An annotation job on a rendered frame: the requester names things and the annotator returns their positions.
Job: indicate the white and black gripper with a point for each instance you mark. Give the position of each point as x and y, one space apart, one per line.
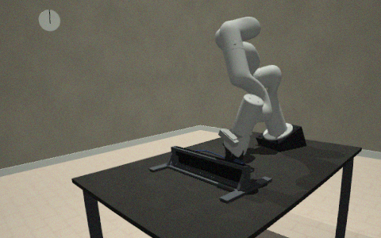
238 151

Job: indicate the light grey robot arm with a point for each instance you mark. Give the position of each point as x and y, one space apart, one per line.
231 37

